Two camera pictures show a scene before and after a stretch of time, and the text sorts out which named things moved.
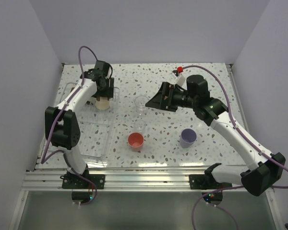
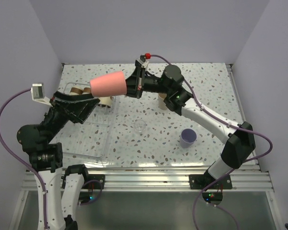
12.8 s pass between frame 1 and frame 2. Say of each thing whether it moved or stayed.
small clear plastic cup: stayed
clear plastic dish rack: stayed
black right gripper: moved
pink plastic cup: moved
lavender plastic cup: stayed
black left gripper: moved
